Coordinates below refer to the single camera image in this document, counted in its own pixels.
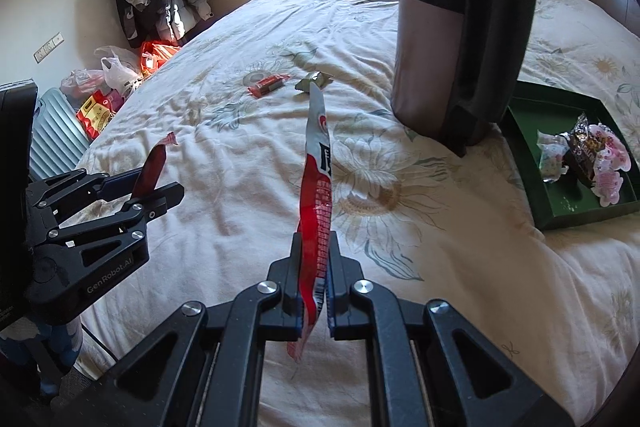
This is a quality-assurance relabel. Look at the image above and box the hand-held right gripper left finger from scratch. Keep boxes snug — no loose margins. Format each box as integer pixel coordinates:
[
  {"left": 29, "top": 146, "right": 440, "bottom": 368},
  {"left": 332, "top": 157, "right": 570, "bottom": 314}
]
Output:
[{"left": 65, "top": 232, "right": 306, "bottom": 427}]

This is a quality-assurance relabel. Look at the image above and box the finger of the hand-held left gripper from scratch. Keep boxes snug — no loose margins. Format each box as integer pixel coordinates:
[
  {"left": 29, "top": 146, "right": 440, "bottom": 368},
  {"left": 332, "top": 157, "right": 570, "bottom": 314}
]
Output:
[
  {"left": 49, "top": 182, "right": 185, "bottom": 254},
  {"left": 25, "top": 169, "right": 143, "bottom": 224}
]

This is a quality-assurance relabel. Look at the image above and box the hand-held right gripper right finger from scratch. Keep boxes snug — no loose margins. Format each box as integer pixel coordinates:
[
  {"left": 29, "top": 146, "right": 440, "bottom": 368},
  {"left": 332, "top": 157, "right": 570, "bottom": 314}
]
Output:
[{"left": 325, "top": 231, "right": 576, "bottom": 427}]

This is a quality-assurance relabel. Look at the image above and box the dark red snack packet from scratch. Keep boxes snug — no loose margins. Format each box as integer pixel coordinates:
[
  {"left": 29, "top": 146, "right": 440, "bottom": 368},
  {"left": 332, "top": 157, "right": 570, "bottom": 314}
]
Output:
[{"left": 131, "top": 133, "right": 179, "bottom": 198}]

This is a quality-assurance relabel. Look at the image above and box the green box tray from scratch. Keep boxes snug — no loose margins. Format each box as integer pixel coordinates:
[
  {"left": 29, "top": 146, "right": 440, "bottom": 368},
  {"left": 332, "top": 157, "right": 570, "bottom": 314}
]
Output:
[{"left": 500, "top": 79, "right": 640, "bottom": 232}]

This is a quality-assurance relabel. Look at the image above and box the small white candy packet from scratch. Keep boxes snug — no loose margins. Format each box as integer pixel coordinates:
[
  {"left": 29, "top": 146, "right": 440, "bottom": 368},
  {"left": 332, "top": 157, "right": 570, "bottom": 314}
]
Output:
[{"left": 536, "top": 129, "right": 571, "bottom": 182}]

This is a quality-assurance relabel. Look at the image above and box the brown snack packet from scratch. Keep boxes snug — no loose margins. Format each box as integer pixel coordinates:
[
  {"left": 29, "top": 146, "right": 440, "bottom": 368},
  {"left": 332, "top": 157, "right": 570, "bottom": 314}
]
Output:
[{"left": 560, "top": 113, "right": 608, "bottom": 188}]

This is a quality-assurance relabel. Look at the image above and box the pink cartoon snack packet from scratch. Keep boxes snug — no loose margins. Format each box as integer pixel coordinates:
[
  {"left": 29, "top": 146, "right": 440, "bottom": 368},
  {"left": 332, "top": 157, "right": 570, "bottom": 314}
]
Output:
[{"left": 590, "top": 123, "right": 632, "bottom": 208}]

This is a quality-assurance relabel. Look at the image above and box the light blue suitcase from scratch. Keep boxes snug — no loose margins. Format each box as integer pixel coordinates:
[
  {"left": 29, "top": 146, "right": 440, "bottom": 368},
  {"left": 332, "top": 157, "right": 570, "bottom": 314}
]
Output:
[{"left": 29, "top": 88, "right": 93, "bottom": 180}]

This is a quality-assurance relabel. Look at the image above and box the yellow red snack bag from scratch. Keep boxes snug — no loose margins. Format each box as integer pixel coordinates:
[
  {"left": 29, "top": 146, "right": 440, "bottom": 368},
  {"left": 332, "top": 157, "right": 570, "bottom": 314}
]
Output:
[{"left": 76, "top": 89, "right": 118, "bottom": 142}]

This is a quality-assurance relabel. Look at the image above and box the pink plastic bag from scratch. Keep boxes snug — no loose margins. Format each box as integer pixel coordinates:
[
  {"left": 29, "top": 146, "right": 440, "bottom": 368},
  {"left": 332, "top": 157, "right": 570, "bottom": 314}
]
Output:
[{"left": 60, "top": 69, "right": 106, "bottom": 100}]

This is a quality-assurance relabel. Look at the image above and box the white plastic bag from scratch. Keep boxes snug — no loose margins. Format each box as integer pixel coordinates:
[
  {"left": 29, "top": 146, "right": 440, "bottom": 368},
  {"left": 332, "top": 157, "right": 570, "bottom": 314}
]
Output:
[{"left": 95, "top": 46, "right": 143, "bottom": 96}]

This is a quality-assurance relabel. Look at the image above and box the red plastic bag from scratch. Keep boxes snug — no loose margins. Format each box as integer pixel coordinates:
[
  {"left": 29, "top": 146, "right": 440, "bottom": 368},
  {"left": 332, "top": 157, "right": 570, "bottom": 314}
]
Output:
[{"left": 139, "top": 41, "right": 183, "bottom": 80}]

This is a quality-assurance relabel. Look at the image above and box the small red candy bar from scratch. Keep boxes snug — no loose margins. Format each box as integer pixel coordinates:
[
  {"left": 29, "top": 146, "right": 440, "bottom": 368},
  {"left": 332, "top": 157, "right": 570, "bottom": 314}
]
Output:
[{"left": 247, "top": 73, "right": 292, "bottom": 98}]

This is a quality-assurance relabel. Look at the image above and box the green wrapped candy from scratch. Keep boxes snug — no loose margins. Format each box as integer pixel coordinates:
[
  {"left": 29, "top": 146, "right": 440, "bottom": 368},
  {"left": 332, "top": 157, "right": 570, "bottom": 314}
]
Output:
[{"left": 294, "top": 71, "right": 335, "bottom": 94}]

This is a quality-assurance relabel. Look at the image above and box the black electric kettle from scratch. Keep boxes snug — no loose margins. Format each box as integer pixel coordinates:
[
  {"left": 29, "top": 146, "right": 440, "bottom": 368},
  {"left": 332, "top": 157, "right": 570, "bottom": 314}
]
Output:
[{"left": 391, "top": 0, "right": 542, "bottom": 158}]

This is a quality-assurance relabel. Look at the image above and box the white wall socket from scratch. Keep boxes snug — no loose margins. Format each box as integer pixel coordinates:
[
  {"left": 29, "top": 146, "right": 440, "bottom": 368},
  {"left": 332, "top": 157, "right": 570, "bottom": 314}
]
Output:
[{"left": 32, "top": 32, "right": 65, "bottom": 62}]

